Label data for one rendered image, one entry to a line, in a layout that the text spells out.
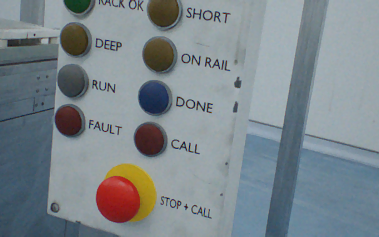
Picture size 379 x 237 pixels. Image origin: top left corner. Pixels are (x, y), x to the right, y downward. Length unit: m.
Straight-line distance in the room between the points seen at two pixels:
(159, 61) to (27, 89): 1.10
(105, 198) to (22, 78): 1.06
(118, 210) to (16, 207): 1.25
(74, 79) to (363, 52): 3.63
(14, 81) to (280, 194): 0.84
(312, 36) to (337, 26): 2.51
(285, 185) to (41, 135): 0.76
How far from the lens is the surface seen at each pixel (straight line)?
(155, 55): 0.44
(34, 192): 1.75
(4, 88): 1.45
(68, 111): 0.48
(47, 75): 1.57
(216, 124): 0.43
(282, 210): 1.70
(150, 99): 0.44
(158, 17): 0.43
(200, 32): 0.43
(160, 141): 0.45
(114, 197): 0.45
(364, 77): 4.04
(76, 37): 0.47
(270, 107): 4.29
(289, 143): 1.63
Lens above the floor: 1.06
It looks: 13 degrees down
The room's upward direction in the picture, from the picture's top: 7 degrees clockwise
